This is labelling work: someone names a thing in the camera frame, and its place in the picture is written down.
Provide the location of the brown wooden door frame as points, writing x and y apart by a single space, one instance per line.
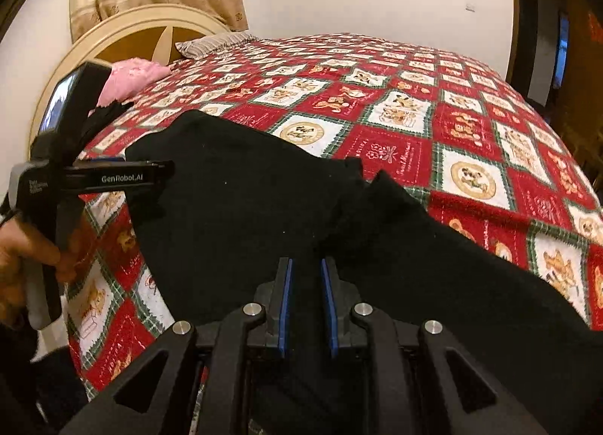
515 1

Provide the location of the person's left hand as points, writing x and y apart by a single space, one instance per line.
19 251

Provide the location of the beige ruffled pillow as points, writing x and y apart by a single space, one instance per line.
216 44

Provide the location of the black frayed cloth strip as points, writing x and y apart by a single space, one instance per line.
101 121

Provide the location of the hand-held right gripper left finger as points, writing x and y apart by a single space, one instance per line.
284 303

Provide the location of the cream wooden headboard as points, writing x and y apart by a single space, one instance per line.
141 18

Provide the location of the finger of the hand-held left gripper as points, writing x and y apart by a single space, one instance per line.
158 172

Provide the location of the pink pillow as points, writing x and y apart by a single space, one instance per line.
136 79

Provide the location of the red paper door decoration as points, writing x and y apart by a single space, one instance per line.
594 25

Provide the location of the black pants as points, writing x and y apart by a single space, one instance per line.
259 190

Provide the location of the brown wooden door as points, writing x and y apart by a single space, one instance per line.
584 86

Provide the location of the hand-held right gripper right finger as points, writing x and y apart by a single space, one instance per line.
329 312

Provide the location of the red printed blanket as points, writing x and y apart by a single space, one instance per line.
400 110

